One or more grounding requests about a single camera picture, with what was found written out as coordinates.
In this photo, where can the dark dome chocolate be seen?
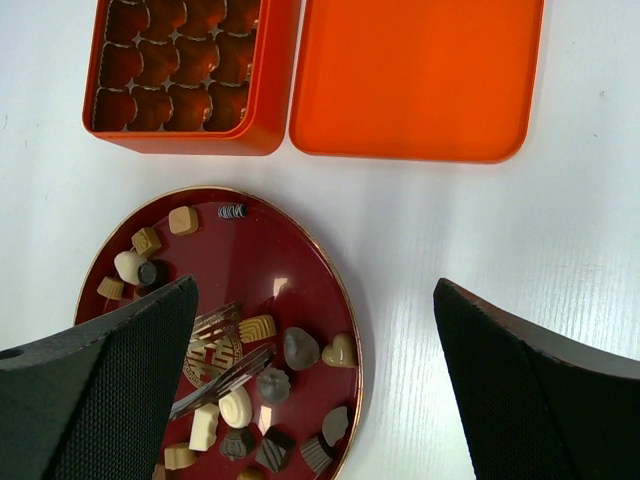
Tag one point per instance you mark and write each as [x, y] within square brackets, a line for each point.
[301, 350]

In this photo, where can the white rounded triangle chocolate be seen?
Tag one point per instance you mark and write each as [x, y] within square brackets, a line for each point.
[127, 264]

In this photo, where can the dark round chocolate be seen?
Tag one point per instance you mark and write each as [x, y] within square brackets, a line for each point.
[153, 274]

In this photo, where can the tan fluted cup chocolate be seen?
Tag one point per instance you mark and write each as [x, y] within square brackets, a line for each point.
[111, 288]

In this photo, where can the round red tray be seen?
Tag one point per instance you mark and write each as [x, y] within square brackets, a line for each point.
[271, 265]

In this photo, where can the tan flower chocolate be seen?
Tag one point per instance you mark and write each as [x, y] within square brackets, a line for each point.
[178, 456]

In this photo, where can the dark fluted chocolate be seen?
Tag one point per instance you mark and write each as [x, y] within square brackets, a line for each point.
[273, 386]

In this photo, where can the tan ridged chocolate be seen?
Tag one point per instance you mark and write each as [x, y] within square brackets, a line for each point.
[256, 329]

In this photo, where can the orange box lid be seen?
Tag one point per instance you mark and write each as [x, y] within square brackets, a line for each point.
[419, 80]

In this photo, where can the dark ornate chocolate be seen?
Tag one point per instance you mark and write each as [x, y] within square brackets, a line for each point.
[237, 444]

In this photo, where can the grey shell chocolate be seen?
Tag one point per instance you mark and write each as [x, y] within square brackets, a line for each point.
[335, 425]

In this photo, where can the white block chocolate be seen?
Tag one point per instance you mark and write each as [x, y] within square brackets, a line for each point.
[204, 426]

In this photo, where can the dark striped square chocolate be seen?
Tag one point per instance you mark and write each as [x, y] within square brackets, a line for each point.
[275, 450]

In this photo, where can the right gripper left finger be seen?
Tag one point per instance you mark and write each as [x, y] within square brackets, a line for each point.
[93, 401]

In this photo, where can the tan stacked chocolate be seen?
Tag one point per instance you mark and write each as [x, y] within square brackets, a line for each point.
[251, 473]

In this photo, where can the orange chocolate box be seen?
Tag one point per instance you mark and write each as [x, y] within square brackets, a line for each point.
[191, 77]

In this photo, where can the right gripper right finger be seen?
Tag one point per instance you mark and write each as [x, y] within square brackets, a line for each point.
[535, 404]

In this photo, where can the tan square chocolate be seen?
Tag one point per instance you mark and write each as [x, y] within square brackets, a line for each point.
[183, 220]

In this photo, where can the tan patterned cube chocolate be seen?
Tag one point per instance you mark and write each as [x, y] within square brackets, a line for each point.
[146, 241]

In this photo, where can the tan heart chocolate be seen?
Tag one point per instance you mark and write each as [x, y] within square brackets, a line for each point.
[341, 352]

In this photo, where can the brown striped cup chocolate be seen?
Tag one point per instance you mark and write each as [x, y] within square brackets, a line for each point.
[317, 454]

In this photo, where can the white swirl round chocolate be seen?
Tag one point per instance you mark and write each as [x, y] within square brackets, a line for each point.
[236, 408]

